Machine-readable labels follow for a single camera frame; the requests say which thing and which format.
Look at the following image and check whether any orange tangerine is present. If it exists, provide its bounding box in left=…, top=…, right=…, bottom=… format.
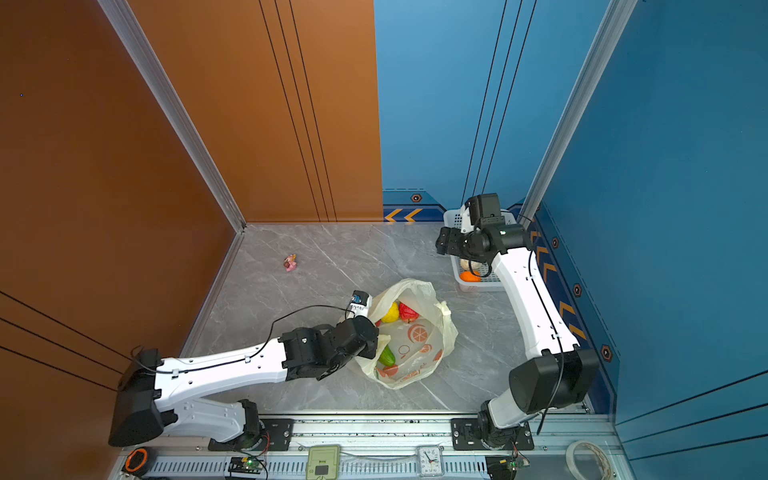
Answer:
left=459, top=271, right=482, bottom=283

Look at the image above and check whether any yellow green pear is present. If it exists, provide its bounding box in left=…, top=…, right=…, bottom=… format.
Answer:
left=378, top=346, right=397, bottom=368

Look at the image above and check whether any yellow bumpy fruit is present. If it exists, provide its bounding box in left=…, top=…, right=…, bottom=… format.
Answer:
left=381, top=301, right=400, bottom=324

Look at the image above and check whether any red fruit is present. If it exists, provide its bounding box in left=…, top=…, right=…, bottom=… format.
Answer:
left=398, top=303, right=420, bottom=323

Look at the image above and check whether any yellow translucent plastic bag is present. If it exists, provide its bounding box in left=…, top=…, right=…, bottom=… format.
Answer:
left=355, top=279, right=458, bottom=390

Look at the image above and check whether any cream bumpy fruit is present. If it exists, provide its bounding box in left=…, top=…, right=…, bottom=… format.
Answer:
left=459, top=259, right=477, bottom=271

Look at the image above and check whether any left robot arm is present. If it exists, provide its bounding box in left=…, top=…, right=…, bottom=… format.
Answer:
left=108, top=315, right=379, bottom=450

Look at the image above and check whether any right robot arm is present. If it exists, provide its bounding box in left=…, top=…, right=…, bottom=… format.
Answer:
left=435, top=224, right=599, bottom=449

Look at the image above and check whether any white plastic basket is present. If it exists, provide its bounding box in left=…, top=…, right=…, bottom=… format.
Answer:
left=435, top=207, right=533, bottom=291

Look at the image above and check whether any small pink toy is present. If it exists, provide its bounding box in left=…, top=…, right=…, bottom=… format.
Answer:
left=283, top=254, right=298, bottom=272

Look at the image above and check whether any green square device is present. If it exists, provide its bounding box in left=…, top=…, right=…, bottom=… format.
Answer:
left=305, top=445, right=341, bottom=480

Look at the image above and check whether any green circuit board left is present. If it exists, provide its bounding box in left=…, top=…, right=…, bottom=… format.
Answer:
left=227, top=456, right=269, bottom=480

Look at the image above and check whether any small white clock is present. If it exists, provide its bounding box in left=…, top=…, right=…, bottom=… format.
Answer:
left=416, top=445, right=445, bottom=478

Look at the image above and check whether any circuit board right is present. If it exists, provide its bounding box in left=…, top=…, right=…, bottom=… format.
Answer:
left=485, top=456, right=530, bottom=480

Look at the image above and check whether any orange black tape measure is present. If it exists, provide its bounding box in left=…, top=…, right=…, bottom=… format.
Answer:
left=122, top=447, right=153, bottom=478

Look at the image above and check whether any white tape roll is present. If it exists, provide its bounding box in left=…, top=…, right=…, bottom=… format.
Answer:
left=565, top=440, right=615, bottom=480

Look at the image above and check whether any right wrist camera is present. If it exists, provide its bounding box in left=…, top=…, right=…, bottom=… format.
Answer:
left=461, top=194, right=505, bottom=233

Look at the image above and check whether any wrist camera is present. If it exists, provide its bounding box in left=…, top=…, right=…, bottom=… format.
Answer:
left=347, top=290, right=372, bottom=318
left=461, top=194, right=505, bottom=233

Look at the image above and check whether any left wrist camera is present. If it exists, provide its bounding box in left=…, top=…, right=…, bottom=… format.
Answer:
left=347, top=290, right=372, bottom=318

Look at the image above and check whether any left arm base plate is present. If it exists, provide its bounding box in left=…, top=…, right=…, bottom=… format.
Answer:
left=207, top=418, right=295, bottom=452

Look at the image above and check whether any aluminium front rail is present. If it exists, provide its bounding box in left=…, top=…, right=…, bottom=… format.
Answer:
left=110, top=413, right=634, bottom=479

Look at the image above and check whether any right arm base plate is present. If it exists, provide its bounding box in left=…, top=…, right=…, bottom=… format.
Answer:
left=450, top=417, right=535, bottom=452

